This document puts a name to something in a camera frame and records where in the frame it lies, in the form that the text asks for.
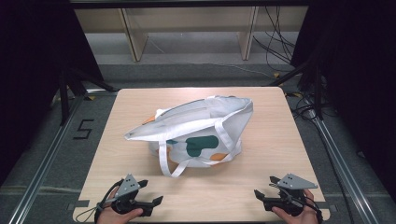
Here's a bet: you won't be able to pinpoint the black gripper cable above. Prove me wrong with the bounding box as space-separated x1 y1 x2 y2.
74 178 125 224
303 195 325 224

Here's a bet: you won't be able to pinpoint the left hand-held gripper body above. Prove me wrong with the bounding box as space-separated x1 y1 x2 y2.
109 174 154 217

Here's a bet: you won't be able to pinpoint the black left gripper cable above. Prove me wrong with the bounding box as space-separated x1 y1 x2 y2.
74 178 125 224

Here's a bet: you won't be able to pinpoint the black floor cables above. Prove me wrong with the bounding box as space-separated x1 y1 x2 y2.
288 91 337 122

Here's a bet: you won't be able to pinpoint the person's left hand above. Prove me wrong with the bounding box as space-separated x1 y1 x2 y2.
96 186 145 224

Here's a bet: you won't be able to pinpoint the aluminium floor rail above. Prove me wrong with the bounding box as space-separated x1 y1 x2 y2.
8 89 119 224
306 106 381 224

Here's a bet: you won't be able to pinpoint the bundle of black hanging cables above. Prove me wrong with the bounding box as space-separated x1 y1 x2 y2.
252 5 297 65

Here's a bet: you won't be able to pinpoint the thin white floor cable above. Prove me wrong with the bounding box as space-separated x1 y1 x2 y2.
186 61 276 79

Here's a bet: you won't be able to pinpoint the white tote bag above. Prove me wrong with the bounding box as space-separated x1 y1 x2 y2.
123 94 254 179

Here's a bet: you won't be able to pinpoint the black metal stand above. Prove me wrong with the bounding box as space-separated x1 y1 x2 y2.
57 67 119 126
266 59 325 121

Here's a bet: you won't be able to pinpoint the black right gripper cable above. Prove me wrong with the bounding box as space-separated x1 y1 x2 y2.
303 195 325 224

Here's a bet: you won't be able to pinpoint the beige wooden shelf unit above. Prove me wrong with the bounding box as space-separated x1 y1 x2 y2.
74 5 310 63

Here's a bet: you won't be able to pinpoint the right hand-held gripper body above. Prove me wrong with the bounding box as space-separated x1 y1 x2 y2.
262 173 319 217

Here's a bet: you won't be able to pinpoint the dark curtain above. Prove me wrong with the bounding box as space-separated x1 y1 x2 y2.
290 0 396 200
0 0 105 188

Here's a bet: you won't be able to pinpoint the person's right hand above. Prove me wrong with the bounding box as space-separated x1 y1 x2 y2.
271 189 319 224

